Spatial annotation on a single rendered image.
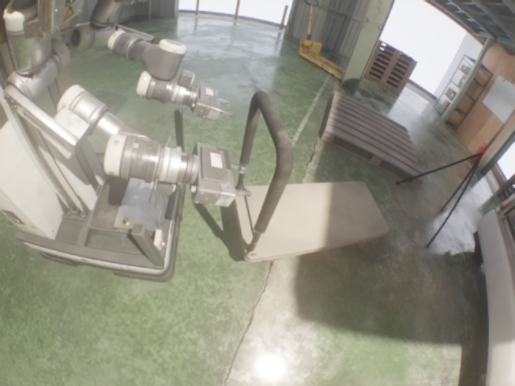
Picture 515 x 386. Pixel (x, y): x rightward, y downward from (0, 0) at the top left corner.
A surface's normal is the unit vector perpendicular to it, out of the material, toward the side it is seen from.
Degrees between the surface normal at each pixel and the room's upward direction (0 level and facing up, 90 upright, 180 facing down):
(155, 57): 75
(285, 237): 0
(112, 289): 0
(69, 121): 40
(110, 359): 0
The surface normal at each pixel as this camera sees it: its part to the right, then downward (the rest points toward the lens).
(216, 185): 0.50, -0.58
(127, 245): 0.18, -0.60
